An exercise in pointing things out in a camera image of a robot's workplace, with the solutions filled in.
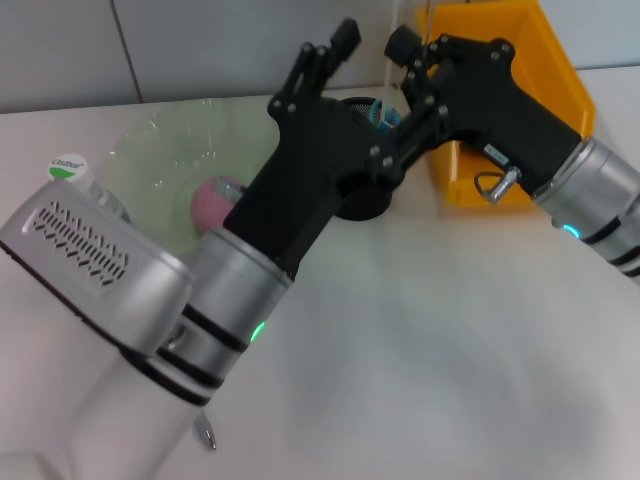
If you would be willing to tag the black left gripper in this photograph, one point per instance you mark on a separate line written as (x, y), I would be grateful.
(310, 175)

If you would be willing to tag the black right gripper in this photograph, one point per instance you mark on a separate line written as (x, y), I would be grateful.
(490, 100)

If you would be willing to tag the blue capped scissors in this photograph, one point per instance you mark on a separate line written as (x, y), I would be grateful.
(387, 122)

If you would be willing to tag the clear plastic ruler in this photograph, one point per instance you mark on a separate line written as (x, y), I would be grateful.
(407, 12)

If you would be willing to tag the pink toy peach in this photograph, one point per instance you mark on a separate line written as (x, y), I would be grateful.
(205, 200)

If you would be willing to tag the clear green-label water bottle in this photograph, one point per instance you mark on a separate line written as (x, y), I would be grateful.
(67, 167)

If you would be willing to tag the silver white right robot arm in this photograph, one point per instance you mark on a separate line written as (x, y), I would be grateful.
(600, 200)

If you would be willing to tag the black mesh pen holder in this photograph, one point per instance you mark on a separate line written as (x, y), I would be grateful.
(365, 205)

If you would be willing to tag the green translucent glass fruit plate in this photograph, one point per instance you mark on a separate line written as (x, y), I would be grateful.
(150, 150)

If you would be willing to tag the grey ballpoint pen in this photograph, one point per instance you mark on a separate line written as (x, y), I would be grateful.
(207, 432)

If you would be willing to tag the yellow plastic bin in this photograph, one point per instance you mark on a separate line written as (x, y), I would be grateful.
(550, 75)

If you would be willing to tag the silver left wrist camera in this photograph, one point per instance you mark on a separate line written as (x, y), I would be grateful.
(75, 250)

